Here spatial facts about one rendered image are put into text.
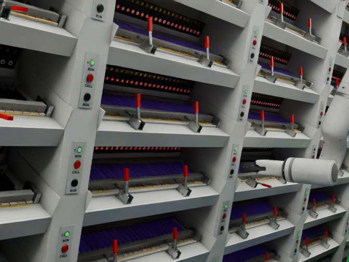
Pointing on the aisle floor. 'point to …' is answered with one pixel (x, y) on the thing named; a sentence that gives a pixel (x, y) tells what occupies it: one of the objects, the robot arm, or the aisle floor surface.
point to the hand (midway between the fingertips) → (247, 166)
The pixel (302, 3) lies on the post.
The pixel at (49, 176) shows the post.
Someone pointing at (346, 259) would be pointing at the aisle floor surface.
